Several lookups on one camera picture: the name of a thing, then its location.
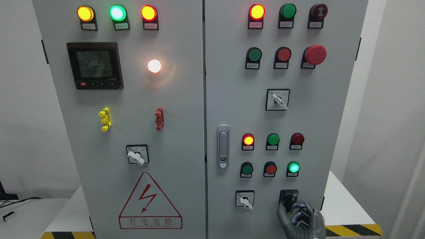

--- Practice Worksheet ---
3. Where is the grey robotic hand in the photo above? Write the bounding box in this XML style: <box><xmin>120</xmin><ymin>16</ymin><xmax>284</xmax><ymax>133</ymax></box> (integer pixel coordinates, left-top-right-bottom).
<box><xmin>277</xmin><ymin>202</ymin><xmax>326</xmax><ymax>239</ymax></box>

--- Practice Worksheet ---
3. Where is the green push button lower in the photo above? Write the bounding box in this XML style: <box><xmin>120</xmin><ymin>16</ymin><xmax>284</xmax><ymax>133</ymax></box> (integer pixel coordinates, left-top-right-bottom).
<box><xmin>240</xmin><ymin>162</ymin><xmax>254</xmax><ymax>178</ymax></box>

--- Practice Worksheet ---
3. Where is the white platform with hazard stripes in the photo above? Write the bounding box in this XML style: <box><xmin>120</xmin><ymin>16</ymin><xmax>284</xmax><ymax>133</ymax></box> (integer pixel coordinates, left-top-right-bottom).
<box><xmin>41</xmin><ymin>172</ymin><xmax>383</xmax><ymax>239</ymax></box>

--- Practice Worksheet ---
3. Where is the green lamp middle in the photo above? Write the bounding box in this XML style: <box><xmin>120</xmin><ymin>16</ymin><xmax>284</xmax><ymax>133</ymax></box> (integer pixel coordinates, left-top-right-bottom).
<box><xmin>265</xmin><ymin>133</ymin><xmax>280</xmax><ymax>151</ymax></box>

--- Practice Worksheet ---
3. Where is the small black white adapter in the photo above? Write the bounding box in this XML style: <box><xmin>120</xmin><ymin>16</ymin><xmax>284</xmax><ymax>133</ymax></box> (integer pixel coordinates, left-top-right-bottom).
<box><xmin>2</xmin><ymin>211</ymin><xmax>16</xmax><ymax>221</ymax></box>

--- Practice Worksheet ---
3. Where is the red mushroom emergency stop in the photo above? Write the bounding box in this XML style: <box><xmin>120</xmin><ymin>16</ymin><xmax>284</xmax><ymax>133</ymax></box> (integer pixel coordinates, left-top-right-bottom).
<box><xmin>300</xmin><ymin>44</ymin><xmax>327</xmax><ymax>69</ymax></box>

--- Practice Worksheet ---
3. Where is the white selector switch left door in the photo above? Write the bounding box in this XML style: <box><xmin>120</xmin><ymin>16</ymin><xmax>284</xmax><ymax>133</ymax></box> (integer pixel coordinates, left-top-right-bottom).
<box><xmin>126</xmin><ymin>144</ymin><xmax>150</xmax><ymax>165</ymax></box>

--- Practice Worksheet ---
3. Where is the lit green indicator lamp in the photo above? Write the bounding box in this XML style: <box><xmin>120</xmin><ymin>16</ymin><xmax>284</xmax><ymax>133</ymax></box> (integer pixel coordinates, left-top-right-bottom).
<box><xmin>109</xmin><ymin>4</ymin><xmax>130</xmax><ymax>31</ymax></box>

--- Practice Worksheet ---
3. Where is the lit red lamp right top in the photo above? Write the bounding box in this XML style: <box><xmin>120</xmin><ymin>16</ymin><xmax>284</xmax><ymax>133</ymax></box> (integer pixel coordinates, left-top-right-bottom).
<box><xmin>248</xmin><ymin>3</ymin><xmax>265</xmax><ymax>29</ymax></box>

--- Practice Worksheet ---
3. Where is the white selector switch lower right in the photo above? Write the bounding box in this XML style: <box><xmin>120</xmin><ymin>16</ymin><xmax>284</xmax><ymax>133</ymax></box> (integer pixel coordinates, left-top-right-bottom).
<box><xmin>235</xmin><ymin>190</ymin><xmax>255</xmax><ymax>210</ymax></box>

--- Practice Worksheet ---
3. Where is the glowing white round lamp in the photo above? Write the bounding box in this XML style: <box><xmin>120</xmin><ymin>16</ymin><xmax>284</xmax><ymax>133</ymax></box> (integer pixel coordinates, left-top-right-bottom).
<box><xmin>147</xmin><ymin>59</ymin><xmax>161</xmax><ymax>74</ymax></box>

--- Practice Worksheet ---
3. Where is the green lamp lower right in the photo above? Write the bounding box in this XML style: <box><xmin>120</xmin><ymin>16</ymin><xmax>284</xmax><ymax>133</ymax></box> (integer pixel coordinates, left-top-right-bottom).
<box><xmin>286</xmin><ymin>161</ymin><xmax>300</xmax><ymax>177</ymax></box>

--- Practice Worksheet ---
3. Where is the black digital power meter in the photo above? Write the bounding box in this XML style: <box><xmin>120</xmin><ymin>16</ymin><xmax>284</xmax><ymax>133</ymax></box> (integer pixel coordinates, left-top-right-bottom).
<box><xmin>66</xmin><ymin>42</ymin><xmax>124</xmax><ymax>90</ymax></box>

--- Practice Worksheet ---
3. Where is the dark red buzzer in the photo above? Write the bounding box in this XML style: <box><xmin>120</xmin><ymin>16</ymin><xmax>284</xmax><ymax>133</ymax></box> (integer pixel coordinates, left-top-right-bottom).
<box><xmin>307</xmin><ymin>4</ymin><xmax>328</xmax><ymax>29</ymax></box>

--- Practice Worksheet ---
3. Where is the black cable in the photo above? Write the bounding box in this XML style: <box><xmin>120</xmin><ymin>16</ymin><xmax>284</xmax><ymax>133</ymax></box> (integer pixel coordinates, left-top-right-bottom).
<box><xmin>0</xmin><ymin>197</ymin><xmax>43</xmax><ymax>208</ymax></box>

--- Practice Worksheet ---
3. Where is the black device with antenna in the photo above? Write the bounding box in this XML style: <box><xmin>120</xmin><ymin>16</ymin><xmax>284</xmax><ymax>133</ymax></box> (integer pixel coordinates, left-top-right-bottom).
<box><xmin>0</xmin><ymin>182</ymin><xmax>19</xmax><ymax>200</ymax></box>

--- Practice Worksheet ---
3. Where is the lit red lamp middle left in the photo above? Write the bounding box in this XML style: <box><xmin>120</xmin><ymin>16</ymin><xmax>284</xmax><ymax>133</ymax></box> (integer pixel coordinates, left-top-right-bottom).
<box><xmin>241</xmin><ymin>133</ymin><xmax>255</xmax><ymax>151</ymax></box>

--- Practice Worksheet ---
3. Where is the silver door lock handle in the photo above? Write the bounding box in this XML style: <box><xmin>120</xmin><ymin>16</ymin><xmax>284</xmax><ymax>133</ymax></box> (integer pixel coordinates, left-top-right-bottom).
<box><xmin>217</xmin><ymin>124</ymin><xmax>230</xmax><ymax>168</ymax></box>

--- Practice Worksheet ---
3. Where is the red push button lower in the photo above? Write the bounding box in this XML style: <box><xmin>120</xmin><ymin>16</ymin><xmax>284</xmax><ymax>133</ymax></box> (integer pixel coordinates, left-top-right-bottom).
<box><xmin>263</xmin><ymin>161</ymin><xmax>278</xmax><ymax>177</ymax></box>

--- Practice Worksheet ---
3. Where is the yellow terminal clip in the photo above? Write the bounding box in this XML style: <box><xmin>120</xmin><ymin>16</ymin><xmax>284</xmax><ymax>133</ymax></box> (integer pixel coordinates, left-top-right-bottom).
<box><xmin>98</xmin><ymin>107</ymin><xmax>112</xmax><ymax>132</ymax></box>

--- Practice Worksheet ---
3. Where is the black rotary knob switch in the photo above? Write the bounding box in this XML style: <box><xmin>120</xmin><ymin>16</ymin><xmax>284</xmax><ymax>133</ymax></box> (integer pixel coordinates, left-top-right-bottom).
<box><xmin>279</xmin><ymin>189</ymin><xmax>298</xmax><ymax>213</ymax></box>

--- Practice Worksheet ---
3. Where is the green lamp right top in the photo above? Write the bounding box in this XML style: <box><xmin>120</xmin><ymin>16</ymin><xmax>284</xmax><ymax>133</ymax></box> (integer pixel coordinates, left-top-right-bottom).
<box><xmin>278</xmin><ymin>3</ymin><xmax>297</xmax><ymax>29</ymax></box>

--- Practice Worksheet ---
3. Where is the red electric hazard warning sticker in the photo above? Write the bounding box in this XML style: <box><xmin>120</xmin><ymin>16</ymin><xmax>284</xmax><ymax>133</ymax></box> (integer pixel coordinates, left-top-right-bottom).
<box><xmin>118</xmin><ymin>172</ymin><xmax>183</xmax><ymax>229</ymax></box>

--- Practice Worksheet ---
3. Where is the lit red lamp left door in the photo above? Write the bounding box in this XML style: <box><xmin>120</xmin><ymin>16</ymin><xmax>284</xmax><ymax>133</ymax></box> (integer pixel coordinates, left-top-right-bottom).
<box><xmin>140</xmin><ymin>4</ymin><xmax>158</xmax><ymax>30</ymax></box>

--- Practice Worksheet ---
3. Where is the white selector switch upper right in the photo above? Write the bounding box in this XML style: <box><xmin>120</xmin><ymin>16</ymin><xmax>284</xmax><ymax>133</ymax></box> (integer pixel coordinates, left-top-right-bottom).
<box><xmin>265</xmin><ymin>88</ymin><xmax>290</xmax><ymax>111</ymax></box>

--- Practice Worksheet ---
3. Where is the yellow indicator lamp top left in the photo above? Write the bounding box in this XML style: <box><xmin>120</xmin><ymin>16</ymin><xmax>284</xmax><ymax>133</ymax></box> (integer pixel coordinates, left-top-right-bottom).
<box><xmin>77</xmin><ymin>5</ymin><xmax>98</xmax><ymax>31</ymax></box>

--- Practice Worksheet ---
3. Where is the red lamp middle right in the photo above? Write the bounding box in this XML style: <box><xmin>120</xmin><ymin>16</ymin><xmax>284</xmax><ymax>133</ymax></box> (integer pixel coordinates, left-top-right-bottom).
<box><xmin>289</xmin><ymin>132</ymin><xmax>305</xmax><ymax>150</ymax></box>

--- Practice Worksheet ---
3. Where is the white selector switch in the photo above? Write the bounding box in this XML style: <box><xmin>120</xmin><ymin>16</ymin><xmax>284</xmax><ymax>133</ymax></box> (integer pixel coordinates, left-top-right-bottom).
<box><xmin>265</xmin><ymin>88</ymin><xmax>290</xmax><ymax>111</ymax></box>
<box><xmin>235</xmin><ymin>190</ymin><xmax>255</xmax><ymax>210</ymax></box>

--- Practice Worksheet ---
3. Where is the green push button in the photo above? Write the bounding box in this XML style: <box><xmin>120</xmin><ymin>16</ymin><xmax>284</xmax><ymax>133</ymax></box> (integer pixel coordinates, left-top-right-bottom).
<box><xmin>245</xmin><ymin>47</ymin><xmax>262</xmax><ymax>70</ymax></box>
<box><xmin>240</xmin><ymin>162</ymin><xmax>254</xmax><ymax>178</ymax></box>

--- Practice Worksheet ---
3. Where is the green push button upper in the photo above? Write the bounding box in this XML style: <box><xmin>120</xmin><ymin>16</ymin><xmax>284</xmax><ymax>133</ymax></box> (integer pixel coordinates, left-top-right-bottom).
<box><xmin>245</xmin><ymin>47</ymin><xmax>262</xmax><ymax>70</ymax></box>

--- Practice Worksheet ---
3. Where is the red push button upper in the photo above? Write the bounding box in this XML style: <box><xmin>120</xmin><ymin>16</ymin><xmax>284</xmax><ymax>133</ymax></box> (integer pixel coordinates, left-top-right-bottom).
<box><xmin>274</xmin><ymin>47</ymin><xmax>292</xmax><ymax>69</ymax></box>

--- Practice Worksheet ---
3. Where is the red terminal clip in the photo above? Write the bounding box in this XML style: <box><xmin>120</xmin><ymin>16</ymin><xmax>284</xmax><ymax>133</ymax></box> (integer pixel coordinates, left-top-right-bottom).
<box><xmin>155</xmin><ymin>107</ymin><xmax>165</xmax><ymax>131</ymax></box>

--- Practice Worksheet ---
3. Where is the red push button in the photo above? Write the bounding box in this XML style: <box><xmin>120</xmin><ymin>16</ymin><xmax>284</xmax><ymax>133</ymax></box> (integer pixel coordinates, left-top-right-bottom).
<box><xmin>274</xmin><ymin>47</ymin><xmax>292</xmax><ymax>69</ymax></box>
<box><xmin>263</xmin><ymin>161</ymin><xmax>278</xmax><ymax>177</ymax></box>

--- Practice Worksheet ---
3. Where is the grey electrical control cabinet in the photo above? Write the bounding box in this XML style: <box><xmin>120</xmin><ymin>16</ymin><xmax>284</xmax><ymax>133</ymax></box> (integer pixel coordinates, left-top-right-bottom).
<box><xmin>33</xmin><ymin>0</ymin><xmax>368</xmax><ymax>239</ymax></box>

